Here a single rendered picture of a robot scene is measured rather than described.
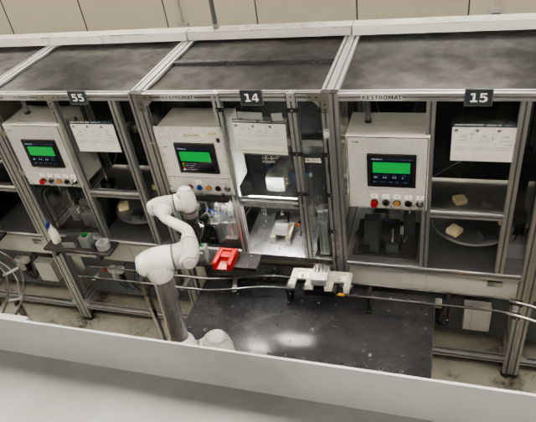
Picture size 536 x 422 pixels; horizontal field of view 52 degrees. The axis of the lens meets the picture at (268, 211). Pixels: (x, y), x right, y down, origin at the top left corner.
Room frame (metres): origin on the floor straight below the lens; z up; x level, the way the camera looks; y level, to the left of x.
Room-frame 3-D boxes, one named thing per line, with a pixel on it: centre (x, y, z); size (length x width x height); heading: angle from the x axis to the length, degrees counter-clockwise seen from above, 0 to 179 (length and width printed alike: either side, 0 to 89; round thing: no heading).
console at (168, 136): (2.89, 0.34, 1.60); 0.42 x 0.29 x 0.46; 69
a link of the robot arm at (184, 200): (2.71, 0.48, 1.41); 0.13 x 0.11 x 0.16; 93
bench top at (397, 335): (2.06, -0.03, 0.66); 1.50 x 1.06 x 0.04; 69
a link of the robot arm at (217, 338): (2.02, 0.40, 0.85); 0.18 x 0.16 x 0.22; 93
